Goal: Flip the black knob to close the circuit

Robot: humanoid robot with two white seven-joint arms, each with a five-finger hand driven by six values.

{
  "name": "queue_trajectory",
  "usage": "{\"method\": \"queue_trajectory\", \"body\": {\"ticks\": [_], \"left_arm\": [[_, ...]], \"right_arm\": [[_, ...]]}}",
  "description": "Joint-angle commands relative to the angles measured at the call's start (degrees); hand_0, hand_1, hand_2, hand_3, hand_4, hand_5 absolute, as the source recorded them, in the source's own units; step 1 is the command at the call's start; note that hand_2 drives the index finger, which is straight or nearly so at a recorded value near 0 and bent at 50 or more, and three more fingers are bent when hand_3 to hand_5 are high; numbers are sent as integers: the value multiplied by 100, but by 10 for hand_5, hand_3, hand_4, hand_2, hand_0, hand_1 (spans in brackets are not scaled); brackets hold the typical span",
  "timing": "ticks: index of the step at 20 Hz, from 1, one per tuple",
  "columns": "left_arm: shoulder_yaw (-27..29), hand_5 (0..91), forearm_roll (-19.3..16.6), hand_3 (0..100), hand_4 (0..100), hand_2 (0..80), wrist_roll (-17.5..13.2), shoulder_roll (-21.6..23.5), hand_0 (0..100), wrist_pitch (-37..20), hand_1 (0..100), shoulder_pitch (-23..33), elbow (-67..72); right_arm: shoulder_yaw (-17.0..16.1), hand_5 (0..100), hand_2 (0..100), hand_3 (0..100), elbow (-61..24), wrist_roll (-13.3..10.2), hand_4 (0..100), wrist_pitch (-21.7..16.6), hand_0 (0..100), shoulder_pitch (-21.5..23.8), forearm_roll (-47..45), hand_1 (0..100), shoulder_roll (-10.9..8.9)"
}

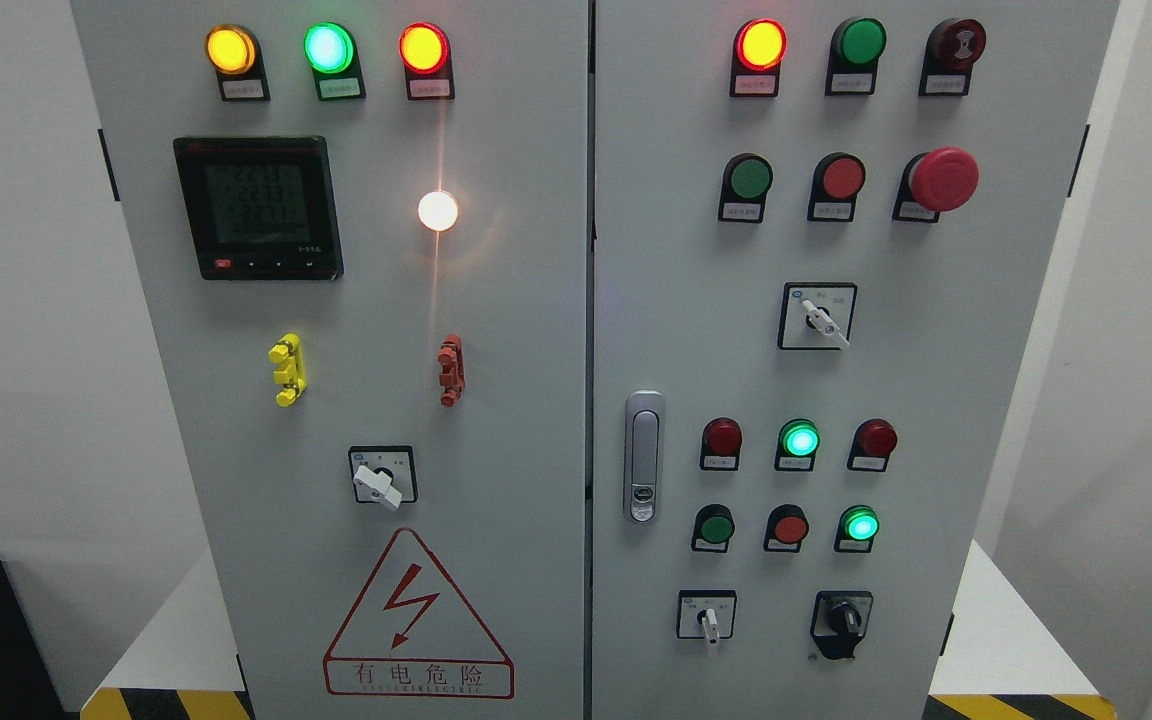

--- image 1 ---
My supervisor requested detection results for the left grey cabinet door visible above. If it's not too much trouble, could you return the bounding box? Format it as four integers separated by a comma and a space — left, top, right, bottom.
71, 1, 590, 719

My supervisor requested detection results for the red electrical hazard sticker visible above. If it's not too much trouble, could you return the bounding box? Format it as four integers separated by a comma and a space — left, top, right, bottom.
323, 528, 515, 700

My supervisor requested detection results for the yellow terminal connector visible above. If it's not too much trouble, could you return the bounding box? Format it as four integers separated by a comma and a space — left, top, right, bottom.
268, 333, 308, 407

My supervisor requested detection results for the green push button upper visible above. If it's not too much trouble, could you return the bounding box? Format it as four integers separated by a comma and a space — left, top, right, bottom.
718, 152, 773, 223

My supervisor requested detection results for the white selector switch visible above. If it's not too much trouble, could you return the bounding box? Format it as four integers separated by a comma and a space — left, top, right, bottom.
675, 589, 738, 650
776, 282, 858, 350

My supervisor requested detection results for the red push button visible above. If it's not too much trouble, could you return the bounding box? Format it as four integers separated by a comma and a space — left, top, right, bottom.
763, 503, 810, 553
806, 152, 867, 222

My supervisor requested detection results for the white lit indicator lamp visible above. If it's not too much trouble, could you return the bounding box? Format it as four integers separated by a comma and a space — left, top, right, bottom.
417, 190, 460, 233

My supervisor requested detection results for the green lit indicator middle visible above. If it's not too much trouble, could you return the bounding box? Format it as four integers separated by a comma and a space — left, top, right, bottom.
774, 418, 820, 471

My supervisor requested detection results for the white selector switch left door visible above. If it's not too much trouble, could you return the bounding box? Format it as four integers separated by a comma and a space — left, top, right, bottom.
347, 445, 419, 511

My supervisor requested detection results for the green push button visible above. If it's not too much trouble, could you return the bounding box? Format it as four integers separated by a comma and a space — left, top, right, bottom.
718, 152, 773, 223
690, 503, 735, 553

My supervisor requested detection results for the green indicator light top left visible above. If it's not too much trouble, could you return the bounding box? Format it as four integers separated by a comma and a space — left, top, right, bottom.
303, 22, 366, 101

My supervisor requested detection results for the green push button lower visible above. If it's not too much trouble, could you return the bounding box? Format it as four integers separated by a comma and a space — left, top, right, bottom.
690, 503, 735, 553

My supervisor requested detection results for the dark red indicator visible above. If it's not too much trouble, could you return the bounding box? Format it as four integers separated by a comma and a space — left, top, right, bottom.
847, 418, 899, 473
699, 416, 742, 471

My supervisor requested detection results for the red push button upper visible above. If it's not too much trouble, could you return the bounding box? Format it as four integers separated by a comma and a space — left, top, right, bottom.
806, 152, 867, 222

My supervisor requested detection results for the red lit indicator right door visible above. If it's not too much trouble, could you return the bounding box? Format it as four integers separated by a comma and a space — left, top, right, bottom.
730, 17, 788, 97

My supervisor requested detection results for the yellow indicator light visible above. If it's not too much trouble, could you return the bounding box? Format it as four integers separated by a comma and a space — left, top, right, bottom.
205, 24, 270, 103

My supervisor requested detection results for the black digital power meter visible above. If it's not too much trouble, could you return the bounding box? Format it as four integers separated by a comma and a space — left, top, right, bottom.
173, 135, 344, 281

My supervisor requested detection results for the green lit button lower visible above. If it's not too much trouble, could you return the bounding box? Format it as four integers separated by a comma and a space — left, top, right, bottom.
835, 505, 881, 553

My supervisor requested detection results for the white selector switch lower right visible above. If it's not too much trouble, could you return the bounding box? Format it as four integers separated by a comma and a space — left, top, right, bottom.
675, 589, 738, 650

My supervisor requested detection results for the black rotary knob switch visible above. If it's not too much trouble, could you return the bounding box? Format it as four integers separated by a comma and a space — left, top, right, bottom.
810, 591, 874, 660

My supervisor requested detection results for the red push button lower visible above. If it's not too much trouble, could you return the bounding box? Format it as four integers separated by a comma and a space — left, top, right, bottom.
763, 503, 810, 553

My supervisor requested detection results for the red terminal connector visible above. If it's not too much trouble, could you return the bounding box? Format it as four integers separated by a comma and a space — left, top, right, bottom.
435, 334, 467, 407

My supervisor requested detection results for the right grey cabinet door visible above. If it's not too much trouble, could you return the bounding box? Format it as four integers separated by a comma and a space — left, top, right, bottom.
591, 1, 1119, 719

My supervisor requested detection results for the dark red buzzer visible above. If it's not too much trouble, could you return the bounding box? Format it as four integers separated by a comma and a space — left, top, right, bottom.
918, 18, 987, 97

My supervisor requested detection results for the green unlit indicator top right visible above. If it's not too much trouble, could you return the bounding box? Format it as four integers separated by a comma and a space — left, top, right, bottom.
826, 17, 887, 96

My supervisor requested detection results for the red-orange indicator light left door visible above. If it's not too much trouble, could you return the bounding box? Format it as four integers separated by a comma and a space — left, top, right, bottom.
397, 22, 456, 101

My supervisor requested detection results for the white selector switch upper right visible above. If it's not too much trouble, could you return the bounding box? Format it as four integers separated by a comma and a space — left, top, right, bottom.
776, 282, 858, 350

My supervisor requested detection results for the red emergency stop button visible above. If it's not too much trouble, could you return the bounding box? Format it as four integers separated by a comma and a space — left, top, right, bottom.
892, 146, 980, 223

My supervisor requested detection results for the grey cabinet door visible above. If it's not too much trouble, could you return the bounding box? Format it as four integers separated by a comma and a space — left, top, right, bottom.
591, 1, 1119, 719
71, 1, 590, 719

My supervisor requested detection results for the dark red indicator left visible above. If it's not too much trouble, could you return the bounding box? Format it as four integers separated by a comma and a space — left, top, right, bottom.
699, 416, 742, 471

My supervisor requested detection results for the silver door lock handle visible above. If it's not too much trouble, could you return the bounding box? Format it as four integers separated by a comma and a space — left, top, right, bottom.
623, 389, 666, 524

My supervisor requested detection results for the dark red indicator right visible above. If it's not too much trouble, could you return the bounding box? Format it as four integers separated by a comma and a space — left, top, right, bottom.
847, 418, 899, 473

